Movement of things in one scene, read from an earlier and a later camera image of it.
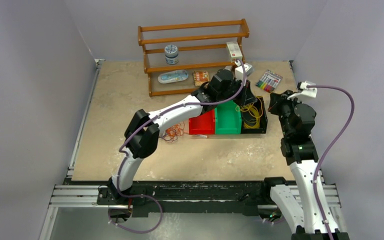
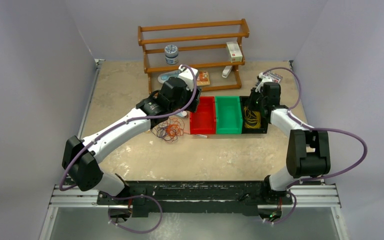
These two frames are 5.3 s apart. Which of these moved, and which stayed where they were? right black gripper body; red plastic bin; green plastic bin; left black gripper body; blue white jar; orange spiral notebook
Moved: left black gripper body; right black gripper body
Stayed: red plastic bin; blue white jar; orange spiral notebook; green plastic bin
